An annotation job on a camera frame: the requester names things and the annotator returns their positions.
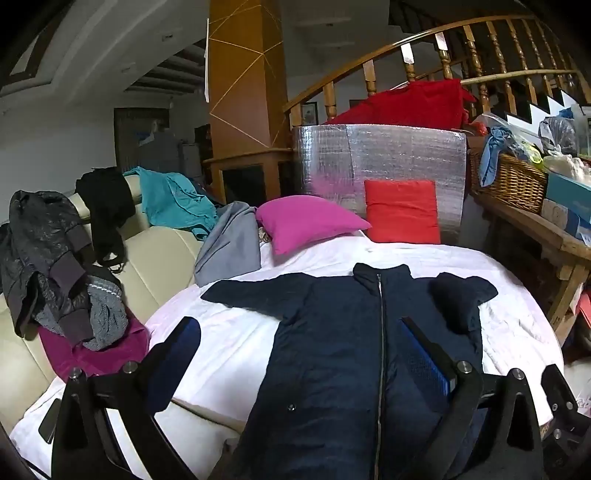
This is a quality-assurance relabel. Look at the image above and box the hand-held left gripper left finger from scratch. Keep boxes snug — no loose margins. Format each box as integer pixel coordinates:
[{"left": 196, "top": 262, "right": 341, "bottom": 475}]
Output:
[{"left": 51, "top": 316, "right": 202, "bottom": 480}]

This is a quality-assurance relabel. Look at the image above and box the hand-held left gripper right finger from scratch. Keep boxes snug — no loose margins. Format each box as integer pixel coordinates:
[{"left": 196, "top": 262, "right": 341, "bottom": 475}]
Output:
[{"left": 399, "top": 316, "right": 546, "bottom": 480}]

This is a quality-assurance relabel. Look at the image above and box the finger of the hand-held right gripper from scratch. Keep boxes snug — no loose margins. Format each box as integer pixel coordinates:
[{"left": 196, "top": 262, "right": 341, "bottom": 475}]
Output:
[{"left": 541, "top": 364, "right": 591, "bottom": 469}]

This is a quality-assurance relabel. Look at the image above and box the navy padded jacket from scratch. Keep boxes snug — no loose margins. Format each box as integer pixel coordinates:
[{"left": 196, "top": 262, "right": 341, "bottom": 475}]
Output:
[{"left": 201, "top": 262, "right": 499, "bottom": 480}]

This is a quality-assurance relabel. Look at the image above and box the white bed sheet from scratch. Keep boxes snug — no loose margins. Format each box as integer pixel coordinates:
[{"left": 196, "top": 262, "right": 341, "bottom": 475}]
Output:
[{"left": 9, "top": 233, "right": 566, "bottom": 480}]

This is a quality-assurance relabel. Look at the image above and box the magenta towel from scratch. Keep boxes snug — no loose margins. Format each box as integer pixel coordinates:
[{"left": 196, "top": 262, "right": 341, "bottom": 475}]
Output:
[{"left": 38, "top": 309, "right": 151, "bottom": 381}]

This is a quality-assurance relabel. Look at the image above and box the grey knitted garment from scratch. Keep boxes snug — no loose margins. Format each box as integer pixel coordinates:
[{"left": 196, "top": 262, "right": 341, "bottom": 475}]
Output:
[{"left": 78, "top": 277, "right": 129, "bottom": 352}]

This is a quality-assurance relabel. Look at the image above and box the beige sofa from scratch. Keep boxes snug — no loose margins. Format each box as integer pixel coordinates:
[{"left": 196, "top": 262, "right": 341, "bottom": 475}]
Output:
[{"left": 0, "top": 175, "right": 204, "bottom": 425}]

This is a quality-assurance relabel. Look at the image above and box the teal garment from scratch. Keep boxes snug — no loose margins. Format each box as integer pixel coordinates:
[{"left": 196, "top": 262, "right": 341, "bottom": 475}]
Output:
[{"left": 122, "top": 167, "right": 220, "bottom": 241}]

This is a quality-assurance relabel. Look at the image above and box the red pillow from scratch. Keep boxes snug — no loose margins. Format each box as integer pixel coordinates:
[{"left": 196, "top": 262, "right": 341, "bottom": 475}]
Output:
[{"left": 364, "top": 179, "right": 441, "bottom": 244}]

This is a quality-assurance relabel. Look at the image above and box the black garment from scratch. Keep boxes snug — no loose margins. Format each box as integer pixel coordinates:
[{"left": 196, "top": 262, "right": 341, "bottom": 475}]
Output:
[{"left": 75, "top": 168, "right": 137, "bottom": 274}]

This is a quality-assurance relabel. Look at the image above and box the black phone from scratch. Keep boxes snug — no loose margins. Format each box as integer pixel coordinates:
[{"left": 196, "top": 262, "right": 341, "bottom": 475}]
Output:
[{"left": 38, "top": 398, "right": 63, "bottom": 445}]

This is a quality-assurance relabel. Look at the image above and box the wooden side table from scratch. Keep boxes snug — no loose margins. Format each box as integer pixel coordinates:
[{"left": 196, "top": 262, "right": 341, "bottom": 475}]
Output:
[{"left": 471, "top": 189, "right": 591, "bottom": 344}]

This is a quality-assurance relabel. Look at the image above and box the dark grey shiny jacket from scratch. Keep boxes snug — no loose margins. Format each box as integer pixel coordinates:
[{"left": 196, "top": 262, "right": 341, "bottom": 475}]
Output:
[{"left": 0, "top": 189, "right": 123, "bottom": 344}]

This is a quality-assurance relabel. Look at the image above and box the magenta pillow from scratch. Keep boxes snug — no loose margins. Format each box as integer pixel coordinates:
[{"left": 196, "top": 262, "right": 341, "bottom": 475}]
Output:
[{"left": 255, "top": 195, "right": 373, "bottom": 256}]

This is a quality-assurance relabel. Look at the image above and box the wicker basket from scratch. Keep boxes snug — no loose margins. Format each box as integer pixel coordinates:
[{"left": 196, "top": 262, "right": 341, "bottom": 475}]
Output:
[{"left": 468, "top": 148, "right": 550, "bottom": 215}]

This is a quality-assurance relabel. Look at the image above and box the silver foil insulation board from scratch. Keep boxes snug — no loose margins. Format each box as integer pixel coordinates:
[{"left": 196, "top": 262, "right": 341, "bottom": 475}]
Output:
[{"left": 291, "top": 124, "right": 468, "bottom": 245}]

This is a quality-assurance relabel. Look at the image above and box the blue cloth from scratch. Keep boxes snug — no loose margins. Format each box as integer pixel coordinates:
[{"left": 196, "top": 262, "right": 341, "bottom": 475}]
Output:
[{"left": 479, "top": 127, "right": 515, "bottom": 188}]

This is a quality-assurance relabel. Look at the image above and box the teal box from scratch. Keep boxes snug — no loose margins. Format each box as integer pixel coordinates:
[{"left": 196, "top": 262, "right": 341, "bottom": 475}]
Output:
[{"left": 545, "top": 171, "right": 591, "bottom": 241}]

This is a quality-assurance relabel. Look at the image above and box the red cloth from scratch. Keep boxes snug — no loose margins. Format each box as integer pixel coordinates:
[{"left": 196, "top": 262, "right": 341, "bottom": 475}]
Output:
[{"left": 323, "top": 78, "right": 476, "bottom": 131}]

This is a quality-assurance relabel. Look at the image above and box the dark plastic bag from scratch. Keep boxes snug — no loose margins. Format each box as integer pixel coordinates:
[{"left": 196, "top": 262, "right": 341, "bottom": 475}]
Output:
[{"left": 538, "top": 115, "right": 580, "bottom": 155}]

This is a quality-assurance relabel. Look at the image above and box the wooden pillar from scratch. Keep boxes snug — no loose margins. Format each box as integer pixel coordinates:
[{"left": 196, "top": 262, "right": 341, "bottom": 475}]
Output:
[{"left": 203, "top": 0, "right": 296, "bottom": 206}]

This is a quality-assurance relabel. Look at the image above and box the wooden stair railing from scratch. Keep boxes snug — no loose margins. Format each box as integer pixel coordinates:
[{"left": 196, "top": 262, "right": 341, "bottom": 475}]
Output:
[{"left": 283, "top": 14, "right": 591, "bottom": 127}]

